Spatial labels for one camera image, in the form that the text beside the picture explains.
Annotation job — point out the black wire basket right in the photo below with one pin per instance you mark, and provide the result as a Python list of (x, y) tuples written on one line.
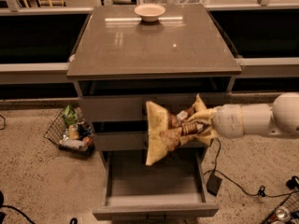
[(292, 203)]

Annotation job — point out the beige bowl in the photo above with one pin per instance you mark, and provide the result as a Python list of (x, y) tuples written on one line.
[(149, 12)]

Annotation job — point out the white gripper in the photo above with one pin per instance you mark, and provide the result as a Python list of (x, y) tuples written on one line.
[(226, 120)]

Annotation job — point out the grey bottom drawer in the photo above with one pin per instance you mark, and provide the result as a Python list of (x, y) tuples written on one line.
[(171, 188)]

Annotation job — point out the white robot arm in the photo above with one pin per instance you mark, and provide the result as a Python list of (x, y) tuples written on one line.
[(280, 119)]

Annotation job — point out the grey top drawer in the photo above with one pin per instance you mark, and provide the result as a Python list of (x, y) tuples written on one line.
[(125, 99)]

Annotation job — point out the green lettuce toy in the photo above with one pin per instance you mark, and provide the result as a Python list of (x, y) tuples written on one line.
[(69, 115)]

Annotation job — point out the grey drawer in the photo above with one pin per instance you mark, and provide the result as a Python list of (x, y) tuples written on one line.
[(125, 99), (120, 135), (171, 188)]

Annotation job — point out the black wire basket left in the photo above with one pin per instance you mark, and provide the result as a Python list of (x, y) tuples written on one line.
[(55, 133)]

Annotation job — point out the black wire basket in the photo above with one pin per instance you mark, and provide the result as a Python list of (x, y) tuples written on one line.
[(292, 203), (55, 133)]

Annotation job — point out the grey middle drawer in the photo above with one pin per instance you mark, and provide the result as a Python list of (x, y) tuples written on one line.
[(120, 135)]

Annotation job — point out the brown chip bag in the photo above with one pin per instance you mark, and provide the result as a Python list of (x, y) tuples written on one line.
[(167, 132)]

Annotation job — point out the grey drawer cabinet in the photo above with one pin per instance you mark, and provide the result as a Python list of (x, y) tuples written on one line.
[(184, 42)]

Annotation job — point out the yellow bottle in basket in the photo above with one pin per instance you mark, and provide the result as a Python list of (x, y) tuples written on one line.
[(73, 132)]

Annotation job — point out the black power adapter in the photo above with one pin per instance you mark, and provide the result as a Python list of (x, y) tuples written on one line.
[(213, 184)]

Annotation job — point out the silver can in basket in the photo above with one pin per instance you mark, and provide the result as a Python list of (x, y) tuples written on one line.
[(74, 144)]

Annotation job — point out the silver can right basket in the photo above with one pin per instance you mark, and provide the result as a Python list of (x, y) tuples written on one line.
[(283, 214)]

